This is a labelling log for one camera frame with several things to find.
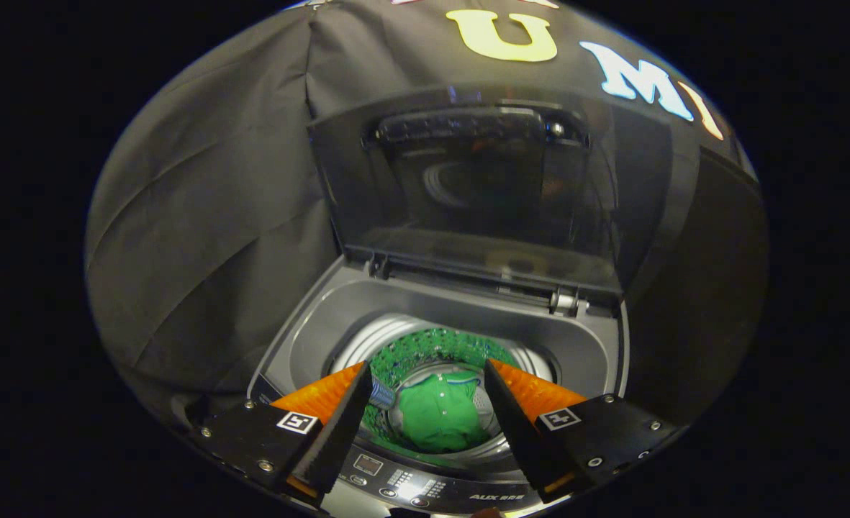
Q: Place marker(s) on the dark glass washing machine lid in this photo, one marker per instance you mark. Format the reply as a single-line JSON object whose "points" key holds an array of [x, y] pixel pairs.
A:
{"points": [[367, 187]]}

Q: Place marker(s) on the green polo shirt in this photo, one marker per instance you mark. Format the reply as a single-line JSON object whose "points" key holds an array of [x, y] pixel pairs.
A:
{"points": [[439, 417]]}

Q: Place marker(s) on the grey washing machine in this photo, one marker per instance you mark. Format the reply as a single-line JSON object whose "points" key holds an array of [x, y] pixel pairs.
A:
{"points": [[324, 316]]}

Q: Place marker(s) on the black backdrop cloth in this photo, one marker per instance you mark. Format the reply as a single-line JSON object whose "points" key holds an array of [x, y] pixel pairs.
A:
{"points": [[209, 201]]}

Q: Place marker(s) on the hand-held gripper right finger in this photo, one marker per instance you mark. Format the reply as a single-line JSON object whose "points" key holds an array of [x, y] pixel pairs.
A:
{"points": [[518, 432]]}

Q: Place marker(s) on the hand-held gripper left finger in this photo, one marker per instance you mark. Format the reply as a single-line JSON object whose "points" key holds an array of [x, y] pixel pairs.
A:
{"points": [[338, 432]]}

